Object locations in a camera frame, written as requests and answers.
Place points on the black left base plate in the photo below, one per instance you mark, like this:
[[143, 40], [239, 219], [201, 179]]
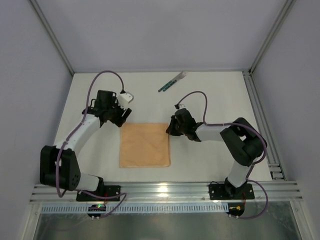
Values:
[[102, 191]]

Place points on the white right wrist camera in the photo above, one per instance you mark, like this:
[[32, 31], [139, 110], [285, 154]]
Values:
[[179, 106]]

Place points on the frame post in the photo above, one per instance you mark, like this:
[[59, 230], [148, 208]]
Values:
[[51, 34], [272, 33]]

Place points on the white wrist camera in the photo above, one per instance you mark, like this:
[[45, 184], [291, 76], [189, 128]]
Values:
[[179, 106], [125, 98]]

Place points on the left back frame post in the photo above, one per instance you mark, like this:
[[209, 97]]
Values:
[[51, 34]]

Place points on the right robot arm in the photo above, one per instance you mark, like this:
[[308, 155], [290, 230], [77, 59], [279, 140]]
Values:
[[244, 143]]

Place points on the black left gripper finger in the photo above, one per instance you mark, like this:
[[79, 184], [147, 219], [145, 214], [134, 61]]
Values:
[[126, 113], [120, 120]]

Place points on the right back frame post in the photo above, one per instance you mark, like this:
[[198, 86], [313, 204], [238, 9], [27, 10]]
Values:
[[272, 33]]

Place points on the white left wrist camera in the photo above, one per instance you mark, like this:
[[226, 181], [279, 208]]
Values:
[[125, 98]]

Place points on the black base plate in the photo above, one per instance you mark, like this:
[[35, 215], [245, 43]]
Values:
[[220, 191], [102, 191]]

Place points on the peach satin napkin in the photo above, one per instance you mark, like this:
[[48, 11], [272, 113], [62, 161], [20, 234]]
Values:
[[144, 145]]

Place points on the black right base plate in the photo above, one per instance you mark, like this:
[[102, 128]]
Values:
[[220, 191]]

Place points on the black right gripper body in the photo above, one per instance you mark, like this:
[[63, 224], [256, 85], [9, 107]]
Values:
[[175, 126]]

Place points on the green handled knife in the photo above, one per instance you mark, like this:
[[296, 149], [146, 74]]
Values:
[[170, 83]]

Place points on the right side frame rail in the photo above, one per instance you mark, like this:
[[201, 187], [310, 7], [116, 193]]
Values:
[[273, 158]]

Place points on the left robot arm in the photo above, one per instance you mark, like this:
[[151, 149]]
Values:
[[59, 165]]

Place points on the aluminium frame rail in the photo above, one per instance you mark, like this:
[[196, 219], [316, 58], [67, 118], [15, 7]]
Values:
[[168, 192]]

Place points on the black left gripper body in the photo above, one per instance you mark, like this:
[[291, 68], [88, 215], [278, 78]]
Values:
[[119, 114]]

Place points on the white slotted cable duct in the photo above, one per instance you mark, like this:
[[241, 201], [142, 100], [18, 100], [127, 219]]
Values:
[[139, 208]]

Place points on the right controller board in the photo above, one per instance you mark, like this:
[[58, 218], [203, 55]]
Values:
[[235, 210]]

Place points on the controller board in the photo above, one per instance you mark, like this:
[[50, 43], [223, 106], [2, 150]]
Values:
[[96, 211], [235, 210]]

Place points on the left controller board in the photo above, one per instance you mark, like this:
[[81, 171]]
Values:
[[96, 211]]

